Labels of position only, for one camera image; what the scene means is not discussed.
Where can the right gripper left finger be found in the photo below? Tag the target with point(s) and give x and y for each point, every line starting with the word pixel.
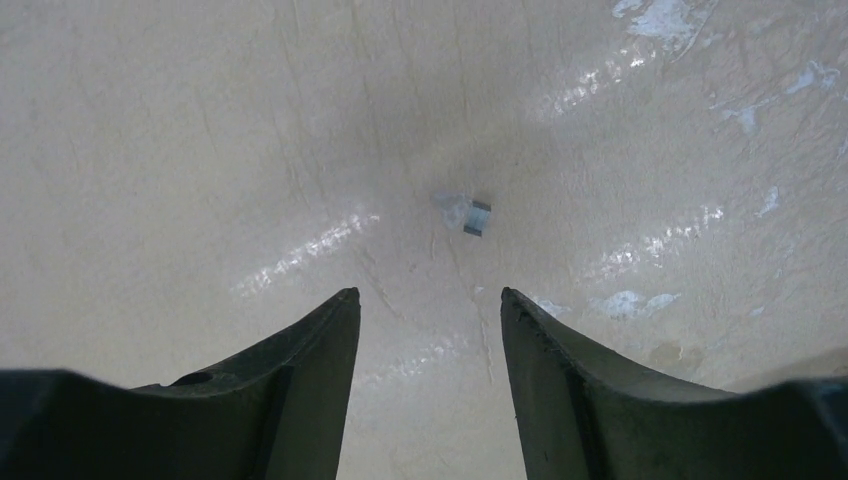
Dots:
pixel 275 410

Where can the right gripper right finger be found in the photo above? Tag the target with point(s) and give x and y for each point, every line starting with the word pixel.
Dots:
pixel 583 411

